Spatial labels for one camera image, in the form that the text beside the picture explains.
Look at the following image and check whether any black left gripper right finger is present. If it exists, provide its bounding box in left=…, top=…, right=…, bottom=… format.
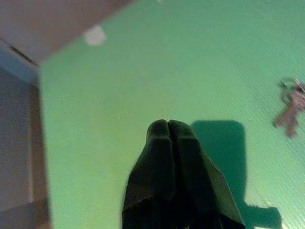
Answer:
left=169, top=120, right=246, bottom=229

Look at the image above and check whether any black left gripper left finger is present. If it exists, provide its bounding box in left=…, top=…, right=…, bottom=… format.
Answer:
left=122, top=120, right=176, bottom=229

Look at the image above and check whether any small metal key bunch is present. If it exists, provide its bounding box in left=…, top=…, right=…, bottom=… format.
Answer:
left=273, top=77, right=305, bottom=138

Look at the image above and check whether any green corrugated plastic sheet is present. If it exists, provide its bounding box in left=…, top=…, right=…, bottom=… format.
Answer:
left=39, top=0, right=305, bottom=229

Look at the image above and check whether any white tape piece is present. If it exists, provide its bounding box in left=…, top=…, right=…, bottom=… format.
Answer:
left=83, top=25, right=107, bottom=46

